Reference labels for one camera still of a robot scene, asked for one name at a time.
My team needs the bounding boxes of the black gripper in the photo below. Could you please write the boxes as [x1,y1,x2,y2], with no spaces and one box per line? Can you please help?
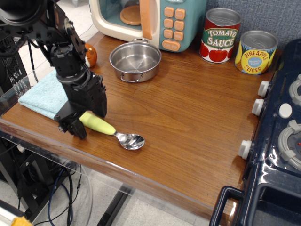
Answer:
[50,44,107,140]

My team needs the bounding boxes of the spoon with green handle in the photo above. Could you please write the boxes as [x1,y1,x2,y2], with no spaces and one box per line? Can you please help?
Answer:
[79,112,145,151]

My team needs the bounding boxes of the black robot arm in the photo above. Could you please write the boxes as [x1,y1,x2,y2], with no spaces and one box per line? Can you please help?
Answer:
[0,0,107,139]

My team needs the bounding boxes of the light blue folded towel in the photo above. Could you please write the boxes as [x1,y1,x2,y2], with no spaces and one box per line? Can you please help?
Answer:
[18,70,68,120]

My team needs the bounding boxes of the toy mushroom brown cap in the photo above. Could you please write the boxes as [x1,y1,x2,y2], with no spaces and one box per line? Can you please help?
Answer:
[85,43,97,68]

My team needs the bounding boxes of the stainless steel pot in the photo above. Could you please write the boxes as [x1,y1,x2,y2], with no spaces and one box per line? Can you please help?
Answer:
[109,39,162,83]

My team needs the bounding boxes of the orange plate inside microwave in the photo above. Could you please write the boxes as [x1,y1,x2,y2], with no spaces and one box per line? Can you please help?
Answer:
[120,5,141,25]

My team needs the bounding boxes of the toy microwave teal cream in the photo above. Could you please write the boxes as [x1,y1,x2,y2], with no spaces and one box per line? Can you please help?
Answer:
[89,0,206,52]

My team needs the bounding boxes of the tomato sauce can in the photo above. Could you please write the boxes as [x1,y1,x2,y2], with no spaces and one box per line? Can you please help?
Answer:
[199,8,242,63]

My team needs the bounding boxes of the pineapple slices can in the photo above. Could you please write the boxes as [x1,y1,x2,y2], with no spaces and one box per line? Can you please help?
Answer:
[235,30,278,75]

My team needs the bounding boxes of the dark blue toy stove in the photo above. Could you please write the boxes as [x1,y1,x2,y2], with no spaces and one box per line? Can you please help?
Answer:
[210,39,301,226]

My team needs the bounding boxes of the black metal frame stand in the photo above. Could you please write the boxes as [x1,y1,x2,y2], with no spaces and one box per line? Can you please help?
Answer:
[0,138,64,221]

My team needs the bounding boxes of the blue cable under table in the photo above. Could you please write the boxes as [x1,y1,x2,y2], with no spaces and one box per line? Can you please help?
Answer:
[48,168,74,226]

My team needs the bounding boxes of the black cable under table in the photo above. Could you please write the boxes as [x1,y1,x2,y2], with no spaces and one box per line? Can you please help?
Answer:
[35,164,83,226]

